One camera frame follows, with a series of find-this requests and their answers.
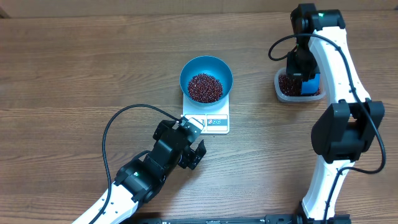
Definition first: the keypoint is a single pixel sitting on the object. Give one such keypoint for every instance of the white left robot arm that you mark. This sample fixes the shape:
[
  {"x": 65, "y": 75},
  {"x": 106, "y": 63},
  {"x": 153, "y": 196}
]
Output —
[{"x": 141, "y": 179}]

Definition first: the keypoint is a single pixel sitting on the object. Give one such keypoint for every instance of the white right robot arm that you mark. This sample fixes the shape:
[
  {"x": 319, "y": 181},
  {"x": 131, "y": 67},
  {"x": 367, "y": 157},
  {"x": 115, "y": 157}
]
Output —
[{"x": 350, "y": 123}]

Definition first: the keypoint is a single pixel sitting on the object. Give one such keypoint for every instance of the red beans in bowl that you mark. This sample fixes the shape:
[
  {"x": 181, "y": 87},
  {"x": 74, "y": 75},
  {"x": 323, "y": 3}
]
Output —
[{"x": 204, "y": 88}]

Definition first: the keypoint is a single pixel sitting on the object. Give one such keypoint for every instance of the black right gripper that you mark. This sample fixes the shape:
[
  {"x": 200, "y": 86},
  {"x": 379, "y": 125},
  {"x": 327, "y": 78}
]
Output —
[{"x": 295, "y": 72}]

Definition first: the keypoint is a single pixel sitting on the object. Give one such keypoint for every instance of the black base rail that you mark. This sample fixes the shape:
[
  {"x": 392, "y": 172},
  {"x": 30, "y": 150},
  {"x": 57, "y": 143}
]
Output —
[{"x": 268, "y": 219}]

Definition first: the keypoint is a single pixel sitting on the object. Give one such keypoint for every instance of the blue bowl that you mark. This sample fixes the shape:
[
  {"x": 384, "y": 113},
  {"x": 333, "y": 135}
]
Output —
[{"x": 210, "y": 65}]

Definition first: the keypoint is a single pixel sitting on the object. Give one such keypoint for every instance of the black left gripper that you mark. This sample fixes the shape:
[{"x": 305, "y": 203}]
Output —
[{"x": 193, "y": 157}]

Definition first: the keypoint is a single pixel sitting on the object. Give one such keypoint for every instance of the clear plastic bean container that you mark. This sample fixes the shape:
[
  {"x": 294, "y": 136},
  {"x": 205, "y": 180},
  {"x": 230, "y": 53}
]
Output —
[{"x": 295, "y": 99}]

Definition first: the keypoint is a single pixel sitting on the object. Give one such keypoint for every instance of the blue scoop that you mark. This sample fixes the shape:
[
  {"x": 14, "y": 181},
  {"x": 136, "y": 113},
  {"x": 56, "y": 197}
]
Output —
[{"x": 311, "y": 87}]

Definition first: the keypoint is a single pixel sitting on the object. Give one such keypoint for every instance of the white kitchen scale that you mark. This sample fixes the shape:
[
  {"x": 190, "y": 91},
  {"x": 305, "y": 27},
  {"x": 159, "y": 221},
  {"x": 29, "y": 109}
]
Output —
[{"x": 214, "y": 116}]

